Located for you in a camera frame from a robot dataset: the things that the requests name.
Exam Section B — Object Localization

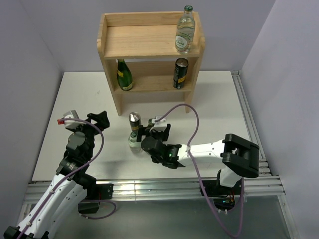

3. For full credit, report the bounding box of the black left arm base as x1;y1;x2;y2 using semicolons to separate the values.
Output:
78;183;114;215

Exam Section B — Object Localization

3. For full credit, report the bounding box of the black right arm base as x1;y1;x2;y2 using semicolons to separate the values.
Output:
200;170;243;214

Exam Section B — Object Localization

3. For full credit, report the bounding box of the black beverage can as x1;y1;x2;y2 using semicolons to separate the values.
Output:
128;112;141;133
173;58;188;89

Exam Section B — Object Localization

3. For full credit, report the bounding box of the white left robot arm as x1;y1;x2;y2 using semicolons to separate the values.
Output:
3;110;110;239

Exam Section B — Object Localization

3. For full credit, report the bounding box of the aluminium rail frame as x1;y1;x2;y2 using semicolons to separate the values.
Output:
19;71;300;239

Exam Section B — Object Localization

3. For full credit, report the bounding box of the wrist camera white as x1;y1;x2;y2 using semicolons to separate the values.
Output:
57;110;83;130
150;116;167;132

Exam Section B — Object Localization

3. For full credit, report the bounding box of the green glass bottle front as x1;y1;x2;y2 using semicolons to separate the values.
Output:
117;59;133;91

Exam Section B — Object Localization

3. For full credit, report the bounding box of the green glass bottle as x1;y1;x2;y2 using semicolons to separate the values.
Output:
117;59;133;91
148;119;154;127

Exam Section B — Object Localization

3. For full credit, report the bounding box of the wooden two-tier shelf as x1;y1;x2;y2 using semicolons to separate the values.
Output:
97;11;205;116

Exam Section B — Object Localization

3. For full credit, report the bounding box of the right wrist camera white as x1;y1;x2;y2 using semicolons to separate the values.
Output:
150;116;167;132

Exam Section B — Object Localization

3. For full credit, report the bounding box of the clear water bottle shelf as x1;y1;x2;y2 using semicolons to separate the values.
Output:
175;5;195;53

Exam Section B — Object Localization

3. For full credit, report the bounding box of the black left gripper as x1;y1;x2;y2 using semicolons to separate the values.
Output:
70;111;109;158

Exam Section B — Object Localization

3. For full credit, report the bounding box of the clear water bottle front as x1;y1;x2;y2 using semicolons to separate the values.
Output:
128;131;142;153

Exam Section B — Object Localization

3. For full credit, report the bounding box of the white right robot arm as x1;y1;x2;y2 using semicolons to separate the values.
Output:
137;124;259;194

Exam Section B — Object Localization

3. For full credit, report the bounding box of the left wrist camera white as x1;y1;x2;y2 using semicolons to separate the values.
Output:
57;110;83;130

